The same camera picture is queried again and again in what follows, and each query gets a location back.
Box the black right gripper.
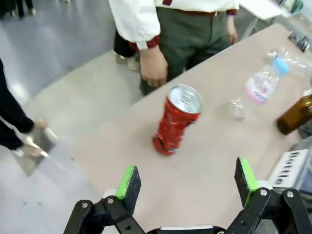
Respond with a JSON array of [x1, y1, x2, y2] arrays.
[[288, 31, 311, 52]]

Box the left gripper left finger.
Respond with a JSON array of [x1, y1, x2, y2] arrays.
[[63, 165, 147, 234]]

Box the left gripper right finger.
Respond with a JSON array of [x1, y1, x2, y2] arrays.
[[226, 157, 312, 234]]

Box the large clear plastic bottle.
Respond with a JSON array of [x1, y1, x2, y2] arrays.
[[265, 48, 312, 78]]

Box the small pink-label plastic bottle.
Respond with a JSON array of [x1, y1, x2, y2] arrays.
[[228, 57, 290, 120]]

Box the brown glass bottle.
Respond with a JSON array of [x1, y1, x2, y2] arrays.
[[276, 94, 312, 135]]

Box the crushed red soda can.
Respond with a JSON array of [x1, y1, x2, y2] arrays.
[[152, 84, 204, 156]]

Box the white-jacket person's right forearm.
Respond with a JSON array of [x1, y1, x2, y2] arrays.
[[108, 0, 162, 51]]

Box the white-jacket person's left forearm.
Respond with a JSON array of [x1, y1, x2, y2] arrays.
[[225, 0, 241, 17]]

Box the grey fabric bottle basket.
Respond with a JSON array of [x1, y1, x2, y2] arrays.
[[290, 126, 312, 198]]

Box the white-jacket person's left hand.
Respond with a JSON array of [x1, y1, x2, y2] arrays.
[[228, 14, 238, 45]]

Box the white-jacket person's right hand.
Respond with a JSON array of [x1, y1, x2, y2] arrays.
[[140, 46, 169, 87]]

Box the white Bottle label sign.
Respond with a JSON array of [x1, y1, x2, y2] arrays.
[[267, 148, 308, 189]]

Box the large white table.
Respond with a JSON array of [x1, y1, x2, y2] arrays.
[[238, 0, 290, 37]]

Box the metal floor plate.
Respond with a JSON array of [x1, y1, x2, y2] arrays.
[[11, 126, 59, 177]]

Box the person in white jacket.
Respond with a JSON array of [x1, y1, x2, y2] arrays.
[[108, 0, 241, 97]]

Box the person in navy tracksuit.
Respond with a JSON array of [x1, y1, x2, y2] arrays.
[[0, 58, 49, 157]]

